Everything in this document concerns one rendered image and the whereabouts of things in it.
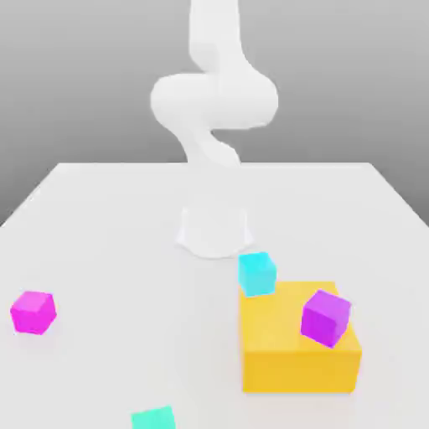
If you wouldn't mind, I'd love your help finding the small magenta cube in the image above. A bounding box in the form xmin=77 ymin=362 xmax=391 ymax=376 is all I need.
xmin=9 ymin=290 xmax=58 ymax=336

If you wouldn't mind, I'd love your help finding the small turquoise cube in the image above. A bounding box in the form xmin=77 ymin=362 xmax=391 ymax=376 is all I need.
xmin=130 ymin=405 xmax=177 ymax=429

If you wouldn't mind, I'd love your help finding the large yellow box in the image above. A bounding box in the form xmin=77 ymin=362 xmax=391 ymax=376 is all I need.
xmin=239 ymin=280 xmax=363 ymax=394

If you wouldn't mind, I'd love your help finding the small purple cube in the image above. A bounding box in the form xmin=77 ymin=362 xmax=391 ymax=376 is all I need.
xmin=300 ymin=288 xmax=352 ymax=349

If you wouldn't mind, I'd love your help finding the small cyan cube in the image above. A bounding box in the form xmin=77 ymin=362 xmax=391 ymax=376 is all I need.
xmin=238 ymin=251 xmax=278 ymax=298

